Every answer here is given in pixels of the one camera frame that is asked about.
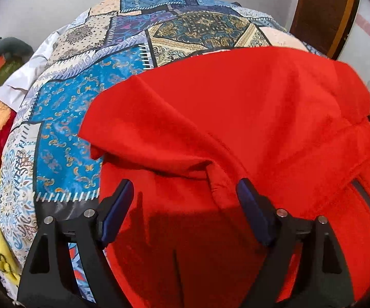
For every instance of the wooden door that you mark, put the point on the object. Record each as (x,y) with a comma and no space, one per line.
(323,12)

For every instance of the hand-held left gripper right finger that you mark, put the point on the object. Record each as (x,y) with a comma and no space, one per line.
(255,211)

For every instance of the red zip jacket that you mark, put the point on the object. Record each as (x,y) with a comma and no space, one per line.
(236,118)

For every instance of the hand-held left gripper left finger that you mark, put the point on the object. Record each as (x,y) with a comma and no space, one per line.
(117,215)

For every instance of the blue patchwork blanket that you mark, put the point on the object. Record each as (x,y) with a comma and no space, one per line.
(75,102)

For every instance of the white cloth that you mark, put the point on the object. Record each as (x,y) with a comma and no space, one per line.
(27,73)

